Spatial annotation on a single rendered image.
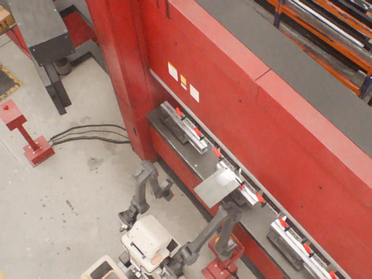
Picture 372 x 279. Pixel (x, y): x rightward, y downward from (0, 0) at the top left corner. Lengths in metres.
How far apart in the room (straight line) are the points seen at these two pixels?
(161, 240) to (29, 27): 1.45
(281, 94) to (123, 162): 2.66
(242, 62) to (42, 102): 3.21
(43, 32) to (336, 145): 1.74
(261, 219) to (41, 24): 1.90
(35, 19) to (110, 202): 2.00
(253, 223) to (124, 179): 1.56
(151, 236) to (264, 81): 1.15
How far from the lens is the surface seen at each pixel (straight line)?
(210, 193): 3.13
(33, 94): 5.03
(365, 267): 2.45
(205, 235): 2.67
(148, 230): 2.67
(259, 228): 3.21
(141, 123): 3.63
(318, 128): 1.92
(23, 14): 2.92
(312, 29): 4.43
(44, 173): 4.54
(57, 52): 2.83
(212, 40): 2.12
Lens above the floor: 3.93
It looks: 62 degrees down
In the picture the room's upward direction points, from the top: 4 degrees counter-clockwise
